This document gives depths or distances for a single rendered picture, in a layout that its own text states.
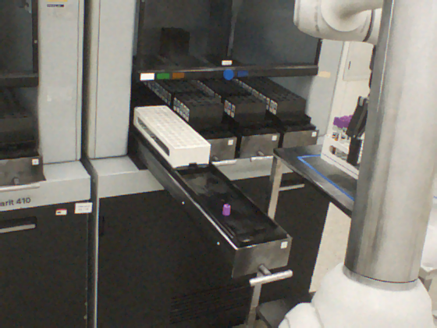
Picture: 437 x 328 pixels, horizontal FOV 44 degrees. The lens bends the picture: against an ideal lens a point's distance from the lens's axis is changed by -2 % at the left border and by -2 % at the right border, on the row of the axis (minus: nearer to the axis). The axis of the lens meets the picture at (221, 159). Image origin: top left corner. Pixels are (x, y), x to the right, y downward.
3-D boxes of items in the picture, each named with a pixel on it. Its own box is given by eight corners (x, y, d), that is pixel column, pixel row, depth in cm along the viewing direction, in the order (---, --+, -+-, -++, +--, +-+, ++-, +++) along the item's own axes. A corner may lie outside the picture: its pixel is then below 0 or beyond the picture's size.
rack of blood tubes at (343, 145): (318, 156, 145) (323, 134, 142) (346, 152, 150) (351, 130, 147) (403, 210, 122) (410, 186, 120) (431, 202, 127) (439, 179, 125)
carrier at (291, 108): (300, 115, 182) (303, 98, 179) (303, 117, 180) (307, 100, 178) (271, 117, 177) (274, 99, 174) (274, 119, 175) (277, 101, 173)
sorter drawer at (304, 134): (188, 85, 225) (190, 64, 222) (218, 84, 232) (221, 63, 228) (288, 160, 169) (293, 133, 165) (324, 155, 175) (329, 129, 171)
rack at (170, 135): (132, 127, 160) (133, 107, 157) (164, 125, 164) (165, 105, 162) (172, 172, 136) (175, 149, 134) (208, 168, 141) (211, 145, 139)
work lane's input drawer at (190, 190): (121, 144, 164) (122, 116, 161) (164, 140, 171) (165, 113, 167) (241, 292, 107) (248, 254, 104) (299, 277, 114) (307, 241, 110)
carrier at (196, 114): (218, 121, 168) (221, 102, 165) (222, 123, 166) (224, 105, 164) (184, 123, 162) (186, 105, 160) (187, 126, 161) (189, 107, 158)
